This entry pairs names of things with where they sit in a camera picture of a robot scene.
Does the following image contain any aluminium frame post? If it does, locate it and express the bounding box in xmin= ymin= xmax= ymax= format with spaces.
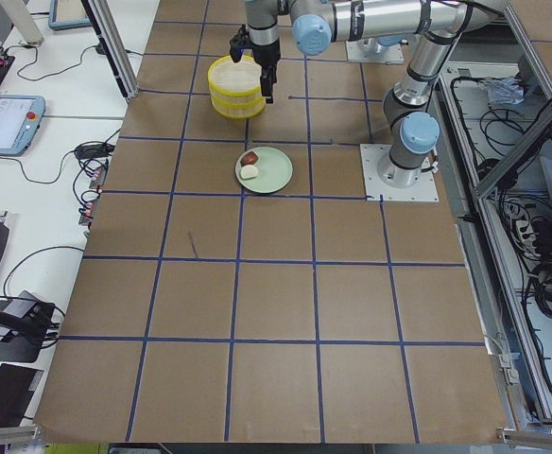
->
xmin=81 ymin=0 xmax=139 ymax=101

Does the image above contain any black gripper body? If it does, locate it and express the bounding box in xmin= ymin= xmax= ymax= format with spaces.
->
xmin=249 ymin=26 xmax=280 ymax=66

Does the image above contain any black power adapter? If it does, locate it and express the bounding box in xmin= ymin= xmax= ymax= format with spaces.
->
xmin=75 ymin=143 xmax=114 ymax=160

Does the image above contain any light green plate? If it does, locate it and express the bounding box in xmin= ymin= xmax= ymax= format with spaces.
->
xmin=234 ymin=147 xmax=293 ymax=194

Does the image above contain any blue teach pendant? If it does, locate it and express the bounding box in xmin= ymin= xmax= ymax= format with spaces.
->
xmin=48 ymin=0 xmax=91 ymax=31
xmin=0 ymin=95 xmax=45 ymax=157

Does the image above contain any yellow bottom steamer layer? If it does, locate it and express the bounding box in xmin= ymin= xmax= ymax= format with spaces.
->
xmin=211 ymin=95 xmax=266 ymax=119

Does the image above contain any white bun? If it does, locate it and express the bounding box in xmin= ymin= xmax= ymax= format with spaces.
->
xmin=239 ymin=165 xmax=259 ymax=181

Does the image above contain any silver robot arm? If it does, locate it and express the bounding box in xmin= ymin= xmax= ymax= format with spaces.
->
xmin=230 ymin=0 xmax=508 ymax=188

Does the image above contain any white steamer cloth liner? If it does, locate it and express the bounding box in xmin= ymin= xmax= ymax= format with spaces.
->
xmin=210 ymin=60 xmax=261 ymax=92

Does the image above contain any yellow steamer layer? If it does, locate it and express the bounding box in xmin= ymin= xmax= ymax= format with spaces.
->
xmin=211 ymin=95 xmax=266 ymax=119
xmin=207 ymin=55 xmax=262 ymax=103

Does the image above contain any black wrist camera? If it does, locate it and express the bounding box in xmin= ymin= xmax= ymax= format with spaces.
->
xmin=230 ymin=25 xmax=250 ymax=63

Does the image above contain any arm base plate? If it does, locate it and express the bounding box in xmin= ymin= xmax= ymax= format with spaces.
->
xmin=360 ymin=144 xmax=440 ymax=203
xmin=346 ymin=39 xmax=405 ymax=65

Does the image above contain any brown bun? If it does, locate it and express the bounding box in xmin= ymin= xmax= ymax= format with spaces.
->
xmin=240 ymin=150 xmax=259 ymax=166

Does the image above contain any yellow top steamer layer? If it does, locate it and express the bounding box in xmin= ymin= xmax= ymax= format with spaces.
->
xmin=207 ymin=55 xmax=262 ymax=103

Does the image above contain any black camera tripod stand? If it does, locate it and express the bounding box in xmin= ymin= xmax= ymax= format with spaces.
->
xmin=0 ymin=291 xmax=58 ymax=363

